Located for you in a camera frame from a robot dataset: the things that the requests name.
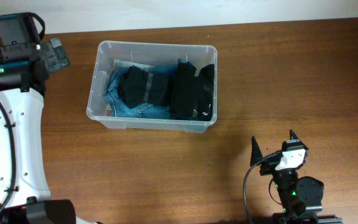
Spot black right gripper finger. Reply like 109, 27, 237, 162
282, 129, 308, 152
250, 136, 264, 167

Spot light blue jeans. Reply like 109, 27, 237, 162
113, 59, 153, 70

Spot dark blue jeans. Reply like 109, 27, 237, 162
103, 65, 178, 119

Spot black garment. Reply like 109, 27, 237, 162
170, 63, 215, 121
118, 65, 170, 109

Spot teal blue garment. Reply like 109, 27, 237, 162
178, 58, 194, 67

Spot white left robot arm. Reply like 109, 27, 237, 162
0, 38, 81, 223

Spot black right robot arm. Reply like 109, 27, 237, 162
242, 129, 343, 224

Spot clear plastic storage container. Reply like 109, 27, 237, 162
86, 40, 218, 133

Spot black right camera cable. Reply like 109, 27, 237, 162
242, 151, 284, 224

